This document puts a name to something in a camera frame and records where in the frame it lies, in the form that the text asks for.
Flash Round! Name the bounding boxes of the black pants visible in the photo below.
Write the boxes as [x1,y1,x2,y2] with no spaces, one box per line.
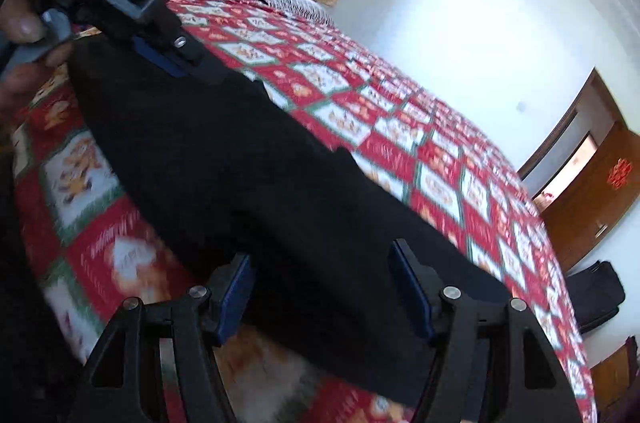
[67,35,509,405]

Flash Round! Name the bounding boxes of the person left hand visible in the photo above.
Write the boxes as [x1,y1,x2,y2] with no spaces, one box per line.
[0,0,74,124]

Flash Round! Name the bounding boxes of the red checkered bed quilt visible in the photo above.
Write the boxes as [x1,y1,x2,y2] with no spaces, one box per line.
[12,0,597,422]

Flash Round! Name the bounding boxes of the black folding chair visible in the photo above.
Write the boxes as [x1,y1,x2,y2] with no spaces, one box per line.
[565,261,626,334]

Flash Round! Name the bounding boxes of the brown wooden door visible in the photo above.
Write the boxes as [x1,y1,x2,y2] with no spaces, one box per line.
[541,122,639,273]

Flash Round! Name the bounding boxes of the wooden dresser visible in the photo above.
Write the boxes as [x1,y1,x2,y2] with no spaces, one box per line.
[591,336,639,422]

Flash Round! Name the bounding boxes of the grey striped pillow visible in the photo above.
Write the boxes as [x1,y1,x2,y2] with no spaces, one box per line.
[258,0,334,27]

